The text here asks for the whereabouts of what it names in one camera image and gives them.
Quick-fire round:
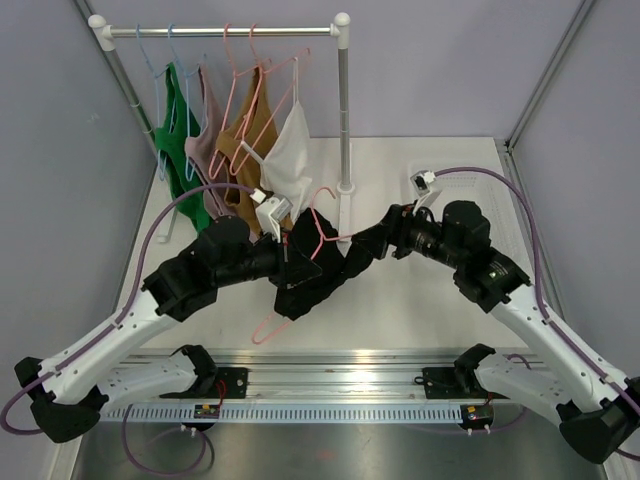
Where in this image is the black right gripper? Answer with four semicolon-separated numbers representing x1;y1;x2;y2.
352;200;466;270

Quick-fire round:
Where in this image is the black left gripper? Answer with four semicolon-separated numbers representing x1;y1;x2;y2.
215;225;322;289

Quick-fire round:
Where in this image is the pink hanger of black top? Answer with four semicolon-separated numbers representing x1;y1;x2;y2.
251;186;353;345

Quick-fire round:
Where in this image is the black tank top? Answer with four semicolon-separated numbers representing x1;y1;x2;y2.
274;208;374;321

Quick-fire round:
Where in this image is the white tank top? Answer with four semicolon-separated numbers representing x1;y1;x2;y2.
249;64;312;222

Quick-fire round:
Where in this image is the pink hanger of white top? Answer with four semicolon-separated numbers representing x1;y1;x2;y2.
229;24;311;175

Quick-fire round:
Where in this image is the brown tank top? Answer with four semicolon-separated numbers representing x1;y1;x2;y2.
214;66;279;226

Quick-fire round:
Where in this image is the pink hanger of brown top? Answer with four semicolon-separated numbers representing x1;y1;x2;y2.
208;22;274;180

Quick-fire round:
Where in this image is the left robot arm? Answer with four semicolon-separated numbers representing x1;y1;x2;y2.
14;216;322;443

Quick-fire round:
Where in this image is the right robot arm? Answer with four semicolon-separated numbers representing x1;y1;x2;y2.
352;200;639;464

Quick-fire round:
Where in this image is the mauve tank top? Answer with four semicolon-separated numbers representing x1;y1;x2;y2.
185;63;235;219

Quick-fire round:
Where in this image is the blue hanger far left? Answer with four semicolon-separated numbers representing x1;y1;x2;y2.
135;24;168;182

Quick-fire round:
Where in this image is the blue hanger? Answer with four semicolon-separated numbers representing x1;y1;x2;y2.
167;23;197;181
135;24;168;182

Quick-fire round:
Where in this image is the green tank top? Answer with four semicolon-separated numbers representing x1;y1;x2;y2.
152;61;211;233

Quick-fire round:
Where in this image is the white plastic basket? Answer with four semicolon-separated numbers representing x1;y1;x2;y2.
428;171;530;270

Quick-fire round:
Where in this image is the silver white clothes rack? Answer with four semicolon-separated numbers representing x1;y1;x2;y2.
87;12;355;234

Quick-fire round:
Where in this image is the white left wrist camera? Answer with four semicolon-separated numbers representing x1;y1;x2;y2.
250;189;292;243

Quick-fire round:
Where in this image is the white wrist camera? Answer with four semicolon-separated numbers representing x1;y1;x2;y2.
250;189;292;243
410;170;442;212

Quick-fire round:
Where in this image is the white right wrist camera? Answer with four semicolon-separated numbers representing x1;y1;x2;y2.
410;170;442;212

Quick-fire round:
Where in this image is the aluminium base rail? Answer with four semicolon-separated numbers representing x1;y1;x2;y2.
99;349;551;404

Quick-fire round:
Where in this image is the white slotted cable duct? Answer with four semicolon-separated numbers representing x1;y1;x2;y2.
103;402;462;424

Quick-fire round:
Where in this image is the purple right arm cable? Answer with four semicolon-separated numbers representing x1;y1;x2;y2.
432;166;640;463

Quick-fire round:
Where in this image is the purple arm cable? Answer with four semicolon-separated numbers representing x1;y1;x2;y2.
0;182;257;436
432;166;640;463

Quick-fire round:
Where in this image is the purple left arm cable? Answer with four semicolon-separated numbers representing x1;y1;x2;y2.
0;182;257;436

